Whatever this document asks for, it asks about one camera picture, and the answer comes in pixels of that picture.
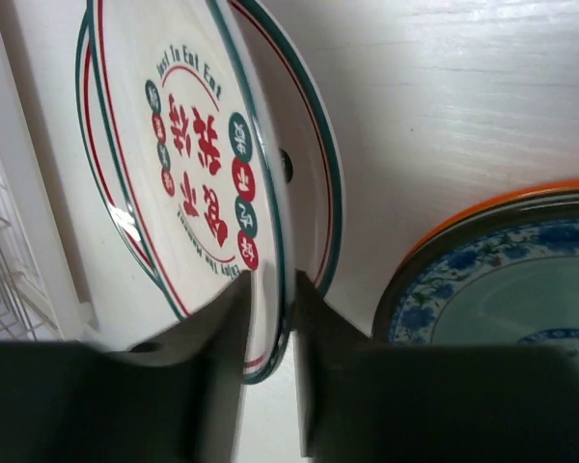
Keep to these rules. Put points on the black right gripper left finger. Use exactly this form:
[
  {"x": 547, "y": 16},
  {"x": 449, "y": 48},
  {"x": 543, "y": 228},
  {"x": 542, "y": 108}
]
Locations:
[{"x": 172, "y": 398}]

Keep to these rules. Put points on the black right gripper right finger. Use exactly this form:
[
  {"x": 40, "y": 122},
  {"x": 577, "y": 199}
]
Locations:
[{"x": 362, "y": 400}]

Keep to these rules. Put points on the orange plate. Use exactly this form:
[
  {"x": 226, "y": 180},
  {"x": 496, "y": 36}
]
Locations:
[{"x": 510, "y": 197}]

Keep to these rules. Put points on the blue patterned plate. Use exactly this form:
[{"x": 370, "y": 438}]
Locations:
[{"x": 507, "y": 275}]

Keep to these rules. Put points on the white plate red lettering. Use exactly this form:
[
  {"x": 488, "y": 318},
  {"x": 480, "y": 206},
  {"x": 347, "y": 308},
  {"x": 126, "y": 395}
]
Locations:
[{"x": 307, "y": 142}]

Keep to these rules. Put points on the clear plastic drip tray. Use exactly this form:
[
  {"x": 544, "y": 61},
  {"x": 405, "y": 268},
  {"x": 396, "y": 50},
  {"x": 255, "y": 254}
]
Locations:
[{"x": 41, "y": 155}]

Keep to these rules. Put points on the wire dish rack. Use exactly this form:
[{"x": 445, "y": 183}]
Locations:
[{"x": 25, "y": 312}]

